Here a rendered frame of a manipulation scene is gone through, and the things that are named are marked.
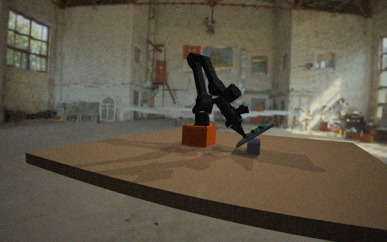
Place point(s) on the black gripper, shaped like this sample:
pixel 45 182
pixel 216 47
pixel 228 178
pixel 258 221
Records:
pixel 232 119

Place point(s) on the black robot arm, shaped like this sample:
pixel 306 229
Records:
pixel 204 101

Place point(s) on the grey switch panel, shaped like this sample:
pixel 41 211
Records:
pixel 253 143

